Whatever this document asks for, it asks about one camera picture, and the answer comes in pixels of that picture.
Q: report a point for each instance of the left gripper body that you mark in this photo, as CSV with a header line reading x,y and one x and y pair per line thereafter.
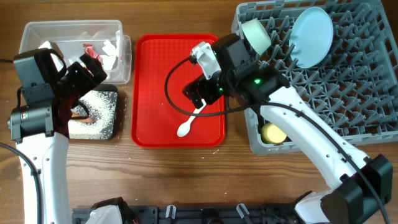
x,y
78,80

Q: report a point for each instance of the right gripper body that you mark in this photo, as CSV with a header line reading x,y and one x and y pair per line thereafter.
x,y
211,90

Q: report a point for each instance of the white plastic spoon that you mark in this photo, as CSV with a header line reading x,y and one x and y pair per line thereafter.
x,y
184,128

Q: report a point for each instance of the red snack wrapper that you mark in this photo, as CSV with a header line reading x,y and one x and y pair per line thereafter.
x,y
89,49

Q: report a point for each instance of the brown carrot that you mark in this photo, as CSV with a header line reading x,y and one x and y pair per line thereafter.
x,y
82,119

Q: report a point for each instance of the white napkin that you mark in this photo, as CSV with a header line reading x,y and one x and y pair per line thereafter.
x,y
107,45

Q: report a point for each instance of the yellow plastic cup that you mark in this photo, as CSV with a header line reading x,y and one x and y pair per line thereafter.
x,y
271,134

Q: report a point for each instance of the light green bowl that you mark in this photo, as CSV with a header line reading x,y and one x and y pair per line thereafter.
x,y
256,35

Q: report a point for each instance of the large light blue plate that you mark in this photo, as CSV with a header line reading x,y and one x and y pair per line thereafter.
x,y
312,35

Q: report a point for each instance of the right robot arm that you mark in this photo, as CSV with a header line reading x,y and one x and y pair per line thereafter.
x,y
358,186

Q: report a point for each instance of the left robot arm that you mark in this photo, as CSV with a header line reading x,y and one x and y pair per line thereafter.
x,y
51,89

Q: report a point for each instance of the clear plastic waste bin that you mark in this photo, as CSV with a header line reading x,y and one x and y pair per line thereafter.
x,y
44,34

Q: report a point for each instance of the grey dishwasher rack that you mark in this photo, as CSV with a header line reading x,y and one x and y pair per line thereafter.
x,y
354,88

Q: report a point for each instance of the spilled white rice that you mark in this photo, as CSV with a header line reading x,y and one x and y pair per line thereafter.
x,y
99,109

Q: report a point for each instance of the black rectangular tray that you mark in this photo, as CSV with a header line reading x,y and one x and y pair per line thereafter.
x,y
113,109

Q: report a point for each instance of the red serving tray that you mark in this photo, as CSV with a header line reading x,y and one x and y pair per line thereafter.
x,y
154,122

